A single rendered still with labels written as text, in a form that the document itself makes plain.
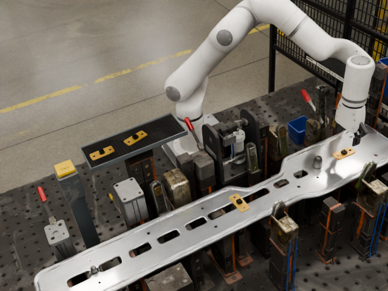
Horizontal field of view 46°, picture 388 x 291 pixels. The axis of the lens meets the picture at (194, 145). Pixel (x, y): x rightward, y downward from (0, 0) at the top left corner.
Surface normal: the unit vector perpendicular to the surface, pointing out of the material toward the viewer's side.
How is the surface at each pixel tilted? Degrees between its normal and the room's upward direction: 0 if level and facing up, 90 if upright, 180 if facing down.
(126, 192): 0
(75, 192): 90
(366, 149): 0
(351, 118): 89
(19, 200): 0
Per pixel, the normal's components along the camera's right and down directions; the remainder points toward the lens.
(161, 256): -0.09, -0.76
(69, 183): 0.47, 0.54
